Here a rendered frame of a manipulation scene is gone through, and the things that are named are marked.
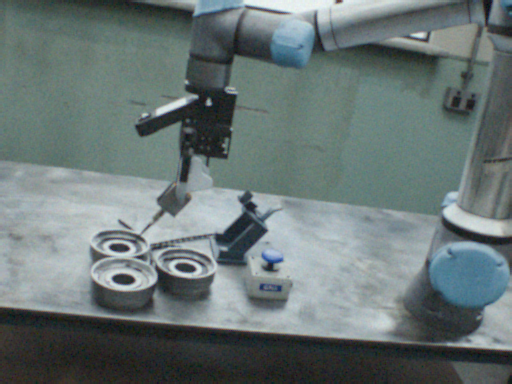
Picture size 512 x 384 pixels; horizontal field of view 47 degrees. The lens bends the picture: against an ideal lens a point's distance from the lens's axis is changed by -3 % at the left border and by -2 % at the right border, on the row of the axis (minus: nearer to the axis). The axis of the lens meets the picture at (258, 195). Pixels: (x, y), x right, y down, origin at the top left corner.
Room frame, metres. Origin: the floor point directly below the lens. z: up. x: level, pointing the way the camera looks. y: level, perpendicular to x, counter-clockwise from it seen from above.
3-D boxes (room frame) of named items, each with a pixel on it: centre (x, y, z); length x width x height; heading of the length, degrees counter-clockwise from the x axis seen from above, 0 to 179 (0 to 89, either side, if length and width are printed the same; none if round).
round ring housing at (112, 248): (0.94, 0.22, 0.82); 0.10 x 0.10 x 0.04
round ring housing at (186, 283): (0.91, 0.10, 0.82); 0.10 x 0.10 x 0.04
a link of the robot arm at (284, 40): (0.98, 0.02, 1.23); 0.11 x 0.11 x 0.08; 75
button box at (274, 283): (0.95, -0.05, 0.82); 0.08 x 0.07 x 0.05; 101
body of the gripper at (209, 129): (0.99, 0.11, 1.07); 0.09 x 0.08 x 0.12; 104
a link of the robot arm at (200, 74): (0.99, 0.12, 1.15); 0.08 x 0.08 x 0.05
